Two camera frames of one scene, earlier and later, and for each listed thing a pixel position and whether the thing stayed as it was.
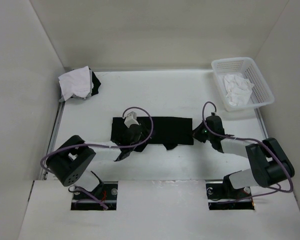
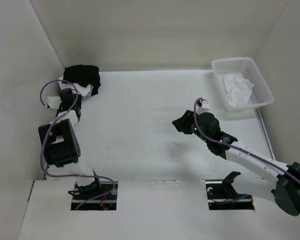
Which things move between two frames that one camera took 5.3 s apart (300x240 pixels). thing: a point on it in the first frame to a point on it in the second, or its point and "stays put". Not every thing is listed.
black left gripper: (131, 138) to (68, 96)
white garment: (238, 89) stays put
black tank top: (169, 131) to (83, 75)
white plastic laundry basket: (261, 93) stays put
